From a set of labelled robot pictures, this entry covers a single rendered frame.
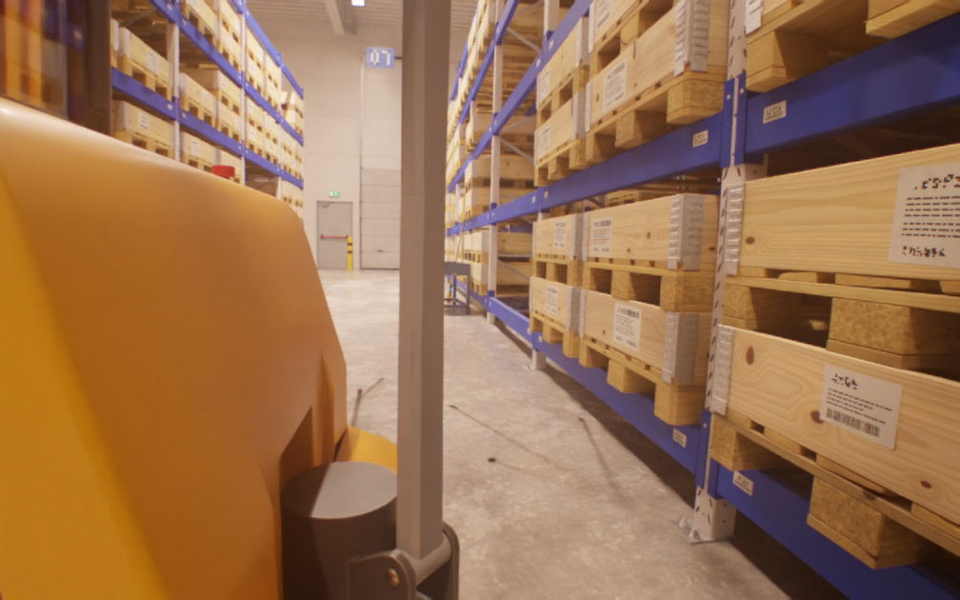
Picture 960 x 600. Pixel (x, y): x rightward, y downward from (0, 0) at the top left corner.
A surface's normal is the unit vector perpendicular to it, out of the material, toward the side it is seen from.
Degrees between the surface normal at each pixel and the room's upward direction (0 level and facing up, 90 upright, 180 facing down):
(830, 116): 90
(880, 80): 90
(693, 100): 90
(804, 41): 90
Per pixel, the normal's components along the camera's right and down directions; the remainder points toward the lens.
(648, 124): 0.15, 0.11
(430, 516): 0.82, 0.07
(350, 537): 0.37, 0.11
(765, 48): -0.99, -0.01
